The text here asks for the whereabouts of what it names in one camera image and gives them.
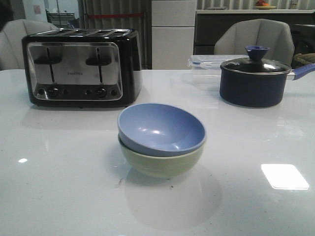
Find blue plastic bowl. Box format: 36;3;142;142
117;103;206;157

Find green plastic bowl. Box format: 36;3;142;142
118;137;205;178

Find clear plastic food container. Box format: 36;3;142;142
188;55;248;91

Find dark blue saucepan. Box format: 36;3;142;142
220;64;315;108

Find black and chrome toaster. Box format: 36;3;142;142
22;29;142;108

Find white cabinet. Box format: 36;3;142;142
152;0;197;70

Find dark counter with white top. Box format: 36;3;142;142
194;9;315;55

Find glass pot lid blue knob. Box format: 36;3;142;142
220;45;291;75

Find grey chair right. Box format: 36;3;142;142
214;19;295;65

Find grey chair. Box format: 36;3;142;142
214;19;295;65
0;19;57;70

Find fruit plate on counter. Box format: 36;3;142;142
253;0;276;10

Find olive cushion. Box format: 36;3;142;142
293;53;315;65

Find grey chair left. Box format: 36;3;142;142
0;19;57;70

